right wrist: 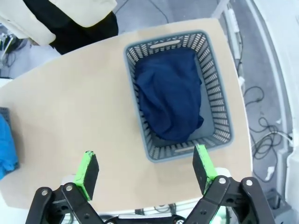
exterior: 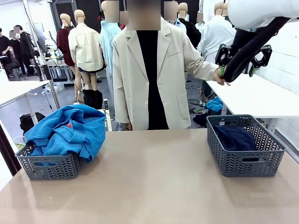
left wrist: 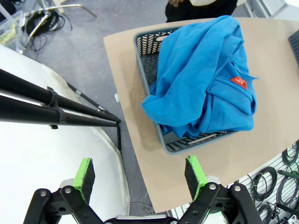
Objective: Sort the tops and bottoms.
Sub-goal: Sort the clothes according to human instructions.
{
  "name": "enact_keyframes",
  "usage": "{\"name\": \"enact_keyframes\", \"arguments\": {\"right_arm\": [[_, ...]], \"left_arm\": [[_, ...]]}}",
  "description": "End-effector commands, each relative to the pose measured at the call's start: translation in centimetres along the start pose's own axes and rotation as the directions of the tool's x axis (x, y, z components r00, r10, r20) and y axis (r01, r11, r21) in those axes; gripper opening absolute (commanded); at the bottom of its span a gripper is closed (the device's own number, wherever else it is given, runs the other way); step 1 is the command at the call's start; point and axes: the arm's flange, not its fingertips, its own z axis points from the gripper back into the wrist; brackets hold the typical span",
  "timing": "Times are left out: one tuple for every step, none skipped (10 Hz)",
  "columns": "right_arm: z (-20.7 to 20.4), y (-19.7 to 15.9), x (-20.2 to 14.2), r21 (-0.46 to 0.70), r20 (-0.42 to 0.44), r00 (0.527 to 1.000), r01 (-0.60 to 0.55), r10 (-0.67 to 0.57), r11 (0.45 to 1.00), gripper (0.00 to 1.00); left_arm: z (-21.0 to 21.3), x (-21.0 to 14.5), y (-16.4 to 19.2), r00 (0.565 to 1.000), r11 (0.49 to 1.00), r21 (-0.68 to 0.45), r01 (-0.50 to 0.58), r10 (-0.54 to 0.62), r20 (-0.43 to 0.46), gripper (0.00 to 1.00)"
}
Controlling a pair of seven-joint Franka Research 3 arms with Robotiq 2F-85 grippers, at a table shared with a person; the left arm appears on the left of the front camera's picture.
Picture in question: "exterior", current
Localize mannequin in maroon top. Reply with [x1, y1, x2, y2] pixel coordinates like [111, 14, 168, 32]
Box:
[57, 13, 76, 67]

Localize mannequin in red jacket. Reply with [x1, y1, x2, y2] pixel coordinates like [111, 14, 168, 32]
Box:
[119, 10, 129, 31]

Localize black dropped trousers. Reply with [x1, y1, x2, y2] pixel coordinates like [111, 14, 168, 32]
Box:
[83, 89, 103, 109]

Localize mannequin in light blue fleece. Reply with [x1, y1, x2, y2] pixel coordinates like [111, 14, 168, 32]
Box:
[99, 0, 122, 75]

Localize mannequin in white shirt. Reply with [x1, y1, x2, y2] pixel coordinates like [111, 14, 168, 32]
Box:
[197, 1, 237, 63]

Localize mannequin in cream shirt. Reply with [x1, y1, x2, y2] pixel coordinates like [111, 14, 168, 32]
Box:
[68, 9, 105, 103]

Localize person in black clothes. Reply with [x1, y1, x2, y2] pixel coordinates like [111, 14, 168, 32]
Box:
[9, 30, 21, 75]
[14, 25, 36, 77]
[0, 28, 12, 77]

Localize dark brown wooden post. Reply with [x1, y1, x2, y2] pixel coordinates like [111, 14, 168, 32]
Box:
[0, 120, 23, 175]

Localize navy blue shorts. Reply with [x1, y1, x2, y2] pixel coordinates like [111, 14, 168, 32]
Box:
[214, 125, 260, 162]

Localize dark clothing heap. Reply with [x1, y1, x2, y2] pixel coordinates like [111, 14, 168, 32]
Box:
[193, 114, 208, 128]

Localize white table with metal leg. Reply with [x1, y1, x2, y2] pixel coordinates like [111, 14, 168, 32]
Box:
[0, 80, 61, 110]

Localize mannequin in black jacket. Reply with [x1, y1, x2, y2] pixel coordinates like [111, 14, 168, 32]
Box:
[221, 2, 234, 24]

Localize crumpled blue cloth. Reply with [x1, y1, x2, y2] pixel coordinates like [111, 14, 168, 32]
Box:
[205, 96, 224, 112]

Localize person in beige coat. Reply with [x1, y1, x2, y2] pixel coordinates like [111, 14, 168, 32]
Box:
[112, 0, 231, 131]

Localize person's left hand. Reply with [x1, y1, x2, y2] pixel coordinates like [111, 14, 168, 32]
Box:
[214, 69, 231, 86]

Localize person's left forearm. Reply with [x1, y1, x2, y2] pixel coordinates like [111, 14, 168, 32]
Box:
[193, 56, 219, 81]

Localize person's right forearm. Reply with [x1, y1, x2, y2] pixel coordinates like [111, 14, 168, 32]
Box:
[113, 93, 131, 124]

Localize cluttered metal workbench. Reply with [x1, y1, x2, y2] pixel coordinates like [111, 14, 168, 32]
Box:
[30, 48, 75, 84]

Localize clear plastic box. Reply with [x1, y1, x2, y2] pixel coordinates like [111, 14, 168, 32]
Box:
[13, 136, 28, 150]

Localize mannequin in black coat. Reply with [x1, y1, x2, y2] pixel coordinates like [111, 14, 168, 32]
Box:
[178, 2, 202, 49]

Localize black bag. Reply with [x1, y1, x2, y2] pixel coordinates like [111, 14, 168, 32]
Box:
[20, 112, 46, 135]

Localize blue top with red heart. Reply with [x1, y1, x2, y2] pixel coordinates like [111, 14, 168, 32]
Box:
[24, 104, 107, 163]

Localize mannequin in blue shirt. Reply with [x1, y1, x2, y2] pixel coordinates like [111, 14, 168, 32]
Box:
[163, 1, 187, 33]

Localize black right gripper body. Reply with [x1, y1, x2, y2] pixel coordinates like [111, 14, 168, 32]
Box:
[233, 28, 257, 54]

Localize black monitor on stand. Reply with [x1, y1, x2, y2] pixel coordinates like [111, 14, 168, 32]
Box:
[36, 39, 50, 54]

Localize grey plastic woven basket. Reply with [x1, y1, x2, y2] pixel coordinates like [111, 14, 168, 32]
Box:
[206, 114, 286, 177]
[15, 142, 85, 180]

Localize white table with white legs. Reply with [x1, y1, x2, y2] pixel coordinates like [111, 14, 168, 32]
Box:
[202, 70, 299, 135]

